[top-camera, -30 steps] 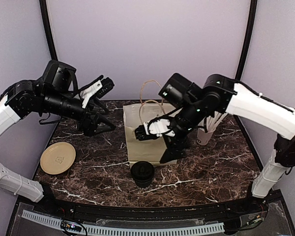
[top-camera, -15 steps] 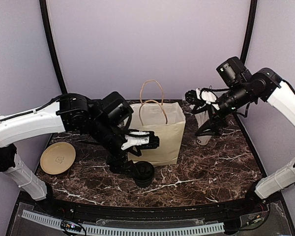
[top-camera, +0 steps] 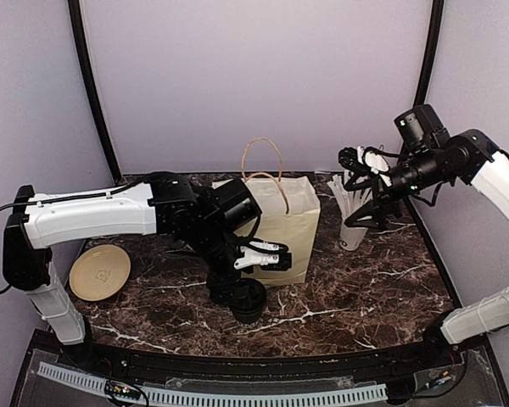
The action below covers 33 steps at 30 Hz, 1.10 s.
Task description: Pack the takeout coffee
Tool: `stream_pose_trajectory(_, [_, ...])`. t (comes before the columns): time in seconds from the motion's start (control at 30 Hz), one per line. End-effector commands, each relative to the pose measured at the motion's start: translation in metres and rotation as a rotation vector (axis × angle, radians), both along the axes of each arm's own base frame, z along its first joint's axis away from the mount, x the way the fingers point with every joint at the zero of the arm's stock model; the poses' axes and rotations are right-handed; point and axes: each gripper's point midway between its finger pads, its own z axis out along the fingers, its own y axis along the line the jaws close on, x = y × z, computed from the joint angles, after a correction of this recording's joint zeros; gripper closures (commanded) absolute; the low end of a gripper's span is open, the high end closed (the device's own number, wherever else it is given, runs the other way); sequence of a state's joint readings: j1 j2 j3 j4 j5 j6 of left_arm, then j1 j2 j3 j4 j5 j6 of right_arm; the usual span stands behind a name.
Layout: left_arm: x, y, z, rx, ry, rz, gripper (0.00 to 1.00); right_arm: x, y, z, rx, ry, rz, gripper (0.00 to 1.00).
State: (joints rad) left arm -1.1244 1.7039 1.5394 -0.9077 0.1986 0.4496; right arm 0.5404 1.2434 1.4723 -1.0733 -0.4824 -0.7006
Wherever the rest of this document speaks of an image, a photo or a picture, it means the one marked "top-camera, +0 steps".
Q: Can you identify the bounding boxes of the grey slotted cable duct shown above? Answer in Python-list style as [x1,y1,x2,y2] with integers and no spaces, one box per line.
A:
[36,362,388,406]

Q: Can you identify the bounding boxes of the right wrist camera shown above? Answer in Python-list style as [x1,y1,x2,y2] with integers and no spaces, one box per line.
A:
[338,147,390,176]

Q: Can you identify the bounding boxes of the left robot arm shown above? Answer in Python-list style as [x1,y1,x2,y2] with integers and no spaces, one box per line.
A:
[3,172,266,370]

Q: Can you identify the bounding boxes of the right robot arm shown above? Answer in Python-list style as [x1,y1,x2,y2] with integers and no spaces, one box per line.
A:
[337,103,509,368]

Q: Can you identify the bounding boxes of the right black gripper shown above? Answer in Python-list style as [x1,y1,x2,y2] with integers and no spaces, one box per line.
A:
[345,146,451,229]

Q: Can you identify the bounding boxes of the black front rail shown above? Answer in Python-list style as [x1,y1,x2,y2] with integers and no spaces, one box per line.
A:
[63,323,439,382]

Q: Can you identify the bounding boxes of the cream paper carry bag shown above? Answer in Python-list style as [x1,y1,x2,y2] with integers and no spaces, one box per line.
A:
[211,137,322,285]

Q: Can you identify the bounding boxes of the beige round plate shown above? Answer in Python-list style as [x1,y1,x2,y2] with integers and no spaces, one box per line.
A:
[69,245,131,302]

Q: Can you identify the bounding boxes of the right black frame post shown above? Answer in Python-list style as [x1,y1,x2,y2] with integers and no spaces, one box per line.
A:
[413,0,445,106]

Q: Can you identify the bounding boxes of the white paper cup holder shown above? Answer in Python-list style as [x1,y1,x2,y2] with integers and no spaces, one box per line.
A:
[338,222,367,251]

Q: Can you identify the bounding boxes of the black frame post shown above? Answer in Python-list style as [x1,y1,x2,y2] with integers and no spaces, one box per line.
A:
[67,0,122,183]
[413,0,445,106]

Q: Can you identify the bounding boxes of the white straws bundle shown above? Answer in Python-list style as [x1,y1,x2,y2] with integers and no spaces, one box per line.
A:
[327,172,372,220]

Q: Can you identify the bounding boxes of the left black frame post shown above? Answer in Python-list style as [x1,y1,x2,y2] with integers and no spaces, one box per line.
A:
[67,0,122,183]

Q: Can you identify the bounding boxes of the black paper coffee cup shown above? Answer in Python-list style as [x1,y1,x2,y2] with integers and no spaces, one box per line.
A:
[231,309,262,325]

